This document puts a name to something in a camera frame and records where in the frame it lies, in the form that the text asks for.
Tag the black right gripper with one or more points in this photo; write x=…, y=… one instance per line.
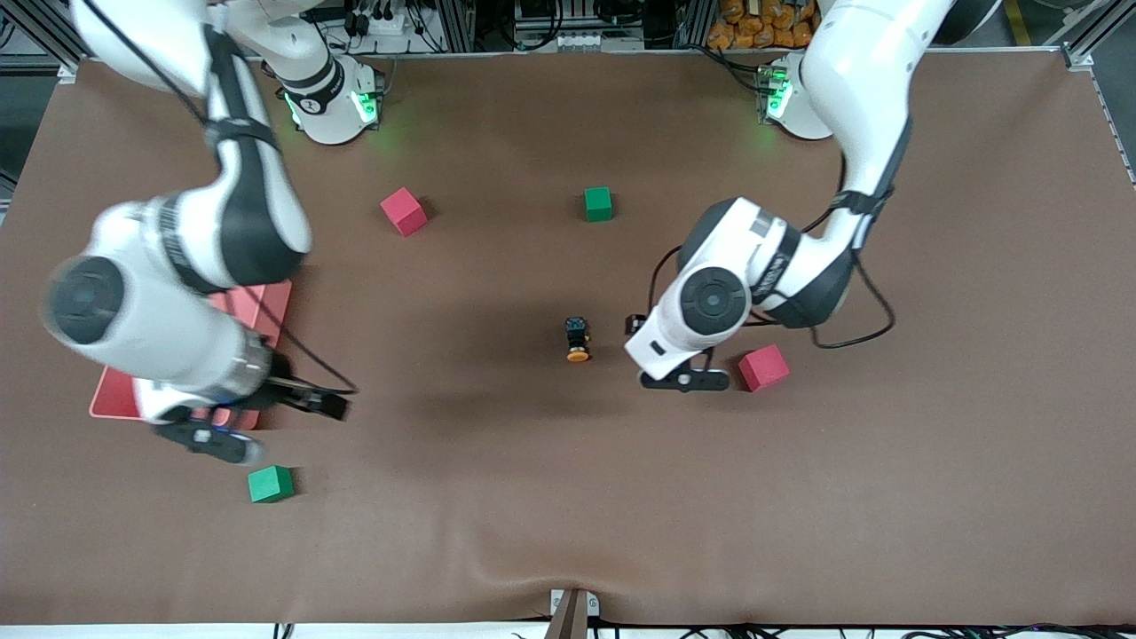
x=286, y=392

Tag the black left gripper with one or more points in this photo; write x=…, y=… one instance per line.
x=635, y=323

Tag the orange push button switch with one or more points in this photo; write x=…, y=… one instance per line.
x=578, y=340

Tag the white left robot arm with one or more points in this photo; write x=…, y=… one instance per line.
x=852, y=80

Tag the green cube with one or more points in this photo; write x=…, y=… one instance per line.
x=598, y=204
x=269, y=485

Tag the pink plastic bin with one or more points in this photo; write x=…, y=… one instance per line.
x=266, y=306

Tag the pink cube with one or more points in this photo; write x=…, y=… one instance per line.
x=404, y=211
x=765, y=369

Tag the large table cover cloth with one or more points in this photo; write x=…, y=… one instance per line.
x=568, y=497

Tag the orange packaged items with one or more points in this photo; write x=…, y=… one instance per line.
x=754, y=22

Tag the power strip with plugs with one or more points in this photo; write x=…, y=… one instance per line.
x=382, y=22

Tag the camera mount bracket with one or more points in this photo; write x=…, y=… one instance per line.
x=572, y=612

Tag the aluminium frame post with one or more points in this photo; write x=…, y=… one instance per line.
x=697, y=22
x=461, y=22

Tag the aluminium profile frame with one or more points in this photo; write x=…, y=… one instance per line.
x=1096, y=35
x=40, y=35

